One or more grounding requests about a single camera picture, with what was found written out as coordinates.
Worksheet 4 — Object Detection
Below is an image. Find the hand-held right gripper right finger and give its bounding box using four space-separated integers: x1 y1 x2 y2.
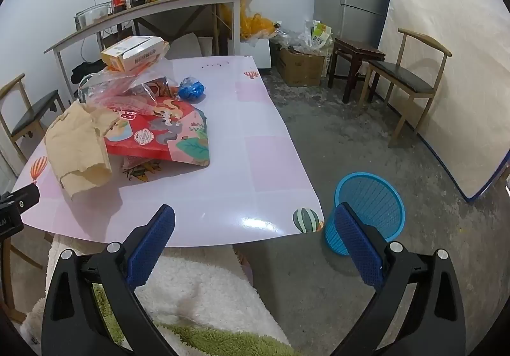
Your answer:
334 202 467 356

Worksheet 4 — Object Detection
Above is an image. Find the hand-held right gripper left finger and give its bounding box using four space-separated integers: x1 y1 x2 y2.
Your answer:
42 204 178 356

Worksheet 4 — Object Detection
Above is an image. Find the blue plastic mesh waste basket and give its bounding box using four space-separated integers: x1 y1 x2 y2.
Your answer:
323 172 406 257

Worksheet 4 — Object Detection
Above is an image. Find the red printed snack bag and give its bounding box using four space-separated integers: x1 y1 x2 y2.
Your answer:
101 95 211 167

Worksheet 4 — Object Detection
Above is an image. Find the white and green fluffy blanket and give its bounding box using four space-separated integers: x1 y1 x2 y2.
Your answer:
20 236 303 356

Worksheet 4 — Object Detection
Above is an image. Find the colourful flat wrapper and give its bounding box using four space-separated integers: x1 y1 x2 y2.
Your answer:
121 157 166 183

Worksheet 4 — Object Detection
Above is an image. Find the beige cloth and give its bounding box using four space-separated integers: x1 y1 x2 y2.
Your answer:
45 103 120 201

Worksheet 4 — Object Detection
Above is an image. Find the wooden chair with black seat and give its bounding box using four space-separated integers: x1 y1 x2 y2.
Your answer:
0 73 66 165

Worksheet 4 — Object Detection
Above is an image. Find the black cloth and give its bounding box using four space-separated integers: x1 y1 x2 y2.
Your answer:
71 60 106 84

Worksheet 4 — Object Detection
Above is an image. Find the clear plastic bag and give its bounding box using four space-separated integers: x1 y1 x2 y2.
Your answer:
77 59 180 110

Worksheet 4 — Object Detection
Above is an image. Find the crumpled blue wrapper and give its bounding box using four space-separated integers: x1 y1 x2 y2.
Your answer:
177 77 206 102

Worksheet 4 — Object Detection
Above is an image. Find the wooden armchair with dark seat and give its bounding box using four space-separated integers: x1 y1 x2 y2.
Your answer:
359 27 453 147

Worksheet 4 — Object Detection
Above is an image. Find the cardboard box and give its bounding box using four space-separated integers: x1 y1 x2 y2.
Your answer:
277 47 325 88

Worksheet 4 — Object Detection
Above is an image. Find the orange and white carton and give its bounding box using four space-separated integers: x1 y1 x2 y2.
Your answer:
99 36 170 74

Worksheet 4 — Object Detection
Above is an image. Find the dark wooden stool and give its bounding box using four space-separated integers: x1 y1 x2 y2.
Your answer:
327 37 386 104

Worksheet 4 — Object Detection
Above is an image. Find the white cushion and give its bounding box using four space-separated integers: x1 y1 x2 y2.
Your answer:
165 33 218 61

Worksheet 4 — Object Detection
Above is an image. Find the clear glass bowl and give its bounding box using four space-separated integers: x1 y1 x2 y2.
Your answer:
75 3 112 30

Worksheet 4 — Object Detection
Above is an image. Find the large white leaning panel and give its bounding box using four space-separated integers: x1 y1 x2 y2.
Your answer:
376 0 510 203

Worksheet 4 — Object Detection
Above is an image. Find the green and white carton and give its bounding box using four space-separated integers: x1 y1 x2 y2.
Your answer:
311 20 333 48

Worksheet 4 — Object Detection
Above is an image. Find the white low cabinet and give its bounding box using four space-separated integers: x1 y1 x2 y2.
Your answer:
239 37 272 70

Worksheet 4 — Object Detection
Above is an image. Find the pile of clear plastic bags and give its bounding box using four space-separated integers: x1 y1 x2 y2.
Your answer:
271 19 333 58

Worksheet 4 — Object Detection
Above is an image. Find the yellow plastic bag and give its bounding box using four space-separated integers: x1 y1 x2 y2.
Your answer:
221 1 277 42

